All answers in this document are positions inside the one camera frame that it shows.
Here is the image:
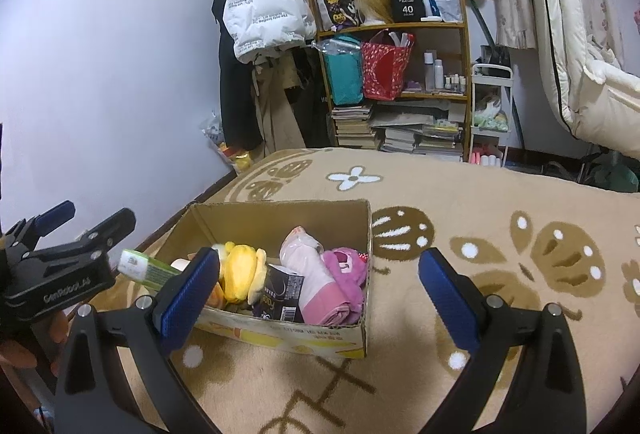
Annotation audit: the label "wooden shelf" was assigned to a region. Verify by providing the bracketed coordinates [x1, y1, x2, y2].
[307, 0, 476, 161]

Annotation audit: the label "stack of books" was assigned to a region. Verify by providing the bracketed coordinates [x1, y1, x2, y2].
[330, 103, 374, 149]

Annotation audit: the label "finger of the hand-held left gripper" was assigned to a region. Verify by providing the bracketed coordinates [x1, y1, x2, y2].
[75, 208, 137, 256]
[19, 201, 76, 244]

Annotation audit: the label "pile of snack bags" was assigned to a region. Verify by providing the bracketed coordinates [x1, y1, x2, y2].
[202, 114, 251, 172]

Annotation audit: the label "pink bear plush toy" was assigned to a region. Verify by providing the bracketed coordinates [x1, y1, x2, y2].
[320, 248, 371, 315]

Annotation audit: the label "red patterned bag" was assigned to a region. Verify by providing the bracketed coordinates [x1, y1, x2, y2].
[361, 30, 416, 101]

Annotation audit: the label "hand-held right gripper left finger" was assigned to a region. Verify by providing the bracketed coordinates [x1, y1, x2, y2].
[54, 247, 221, 434]

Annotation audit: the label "black square box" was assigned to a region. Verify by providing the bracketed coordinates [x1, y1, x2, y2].
[390, 0, 426, 22]

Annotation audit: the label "pink plastic-wrapped package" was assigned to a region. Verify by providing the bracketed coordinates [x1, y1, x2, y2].
[279, 225, 358, 327]

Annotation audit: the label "teal bag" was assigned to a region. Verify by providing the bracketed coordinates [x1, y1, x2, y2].
[322, 34, 365, 106]

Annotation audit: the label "dark hanging coats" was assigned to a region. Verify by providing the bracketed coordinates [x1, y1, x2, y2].
[212, 0, 266, 151]

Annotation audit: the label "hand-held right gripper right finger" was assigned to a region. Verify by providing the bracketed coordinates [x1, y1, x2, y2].
[417, 247, 586, 434]

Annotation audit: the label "green tissue pack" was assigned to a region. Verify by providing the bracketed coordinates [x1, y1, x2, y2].
[117, 249, 187, 292]

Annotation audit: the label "beige hanging garment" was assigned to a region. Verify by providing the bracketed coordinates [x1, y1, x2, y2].
[252, 49, 307, 155]

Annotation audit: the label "dark green bag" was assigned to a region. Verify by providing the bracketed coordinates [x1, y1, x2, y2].
[590, 159, 640, 193]

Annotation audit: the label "person's left hand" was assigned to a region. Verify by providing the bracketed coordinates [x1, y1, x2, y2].
[0, 309, 71, 377]

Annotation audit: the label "printed cardboard box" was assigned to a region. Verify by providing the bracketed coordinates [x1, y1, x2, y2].
[150, 199, 373, 360]

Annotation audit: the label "row of cosmetic bottles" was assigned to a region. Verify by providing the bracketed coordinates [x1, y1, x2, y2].
[424, 52, 468, 92]

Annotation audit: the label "white rolling cart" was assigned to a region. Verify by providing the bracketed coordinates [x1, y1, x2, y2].
[470, 63, 515, 167]

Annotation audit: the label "beige patterned rug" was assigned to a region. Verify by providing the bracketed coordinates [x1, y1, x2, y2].
[87, 147, 640, 434]

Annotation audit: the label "dark small box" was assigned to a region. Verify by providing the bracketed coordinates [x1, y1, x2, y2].
[252, 263, 306, 324]

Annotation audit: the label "pile of magazines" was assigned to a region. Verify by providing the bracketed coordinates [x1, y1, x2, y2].
[372, 102, 466, 161]

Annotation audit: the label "yellow plush toy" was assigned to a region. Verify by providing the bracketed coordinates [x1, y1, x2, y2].
[210, 241, 268, 307]

